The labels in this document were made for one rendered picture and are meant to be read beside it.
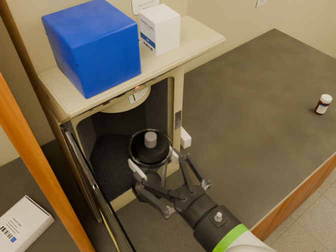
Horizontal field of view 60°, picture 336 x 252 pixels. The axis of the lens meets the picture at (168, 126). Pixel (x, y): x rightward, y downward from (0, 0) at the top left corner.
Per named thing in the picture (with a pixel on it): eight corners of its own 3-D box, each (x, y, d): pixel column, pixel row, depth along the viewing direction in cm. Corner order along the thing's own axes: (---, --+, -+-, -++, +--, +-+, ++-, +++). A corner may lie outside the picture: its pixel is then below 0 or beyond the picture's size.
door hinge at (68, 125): (95, 215, 85) (57, 125, 56) (103, 210, 86) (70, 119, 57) (98, 219, 84) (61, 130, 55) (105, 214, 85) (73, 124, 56)
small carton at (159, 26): (140, 43, 53) (138, 11, 48) (163, 34, 55) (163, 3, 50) (156, 56, 50) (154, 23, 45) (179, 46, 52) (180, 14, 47)
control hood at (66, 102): (53, 117, 54) (34, 74, 47) (185, 54, 67) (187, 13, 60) (81, 156, 48) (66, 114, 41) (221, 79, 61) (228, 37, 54)
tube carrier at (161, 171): (123, 182, 87) (118, 141, 70) (153, 164, 91) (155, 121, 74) (144, 210, 82) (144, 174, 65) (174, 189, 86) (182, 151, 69)
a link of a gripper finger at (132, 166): (147, 183, 70) (145, 185, 70) (131, 164, 74) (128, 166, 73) (147, 176, 68) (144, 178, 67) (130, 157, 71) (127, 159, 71)
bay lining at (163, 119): (66, 152, 98) (29, 65, 71) (131, 118, 108) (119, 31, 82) (103, 205, 85) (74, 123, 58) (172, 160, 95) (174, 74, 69)
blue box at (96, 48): (57, 68, 48) (39, 15, 41) (110, 46, 52) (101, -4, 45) (86, 100, 42) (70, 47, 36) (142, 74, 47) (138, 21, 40)
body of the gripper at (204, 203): (223, 199, 61) (194, 170, 66) (193, 223, 58) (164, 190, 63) (219, 215, 67) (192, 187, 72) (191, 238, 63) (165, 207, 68)
